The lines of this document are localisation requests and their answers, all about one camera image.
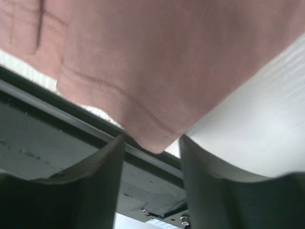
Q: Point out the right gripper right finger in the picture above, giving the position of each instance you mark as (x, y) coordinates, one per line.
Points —
(222, 196)

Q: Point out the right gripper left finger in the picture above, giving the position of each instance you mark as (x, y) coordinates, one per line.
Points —
(83, 196)

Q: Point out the pink t shirt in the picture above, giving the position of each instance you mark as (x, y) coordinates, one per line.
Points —
(154, 66)

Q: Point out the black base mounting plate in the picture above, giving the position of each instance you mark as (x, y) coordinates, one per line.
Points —
(42, 134)

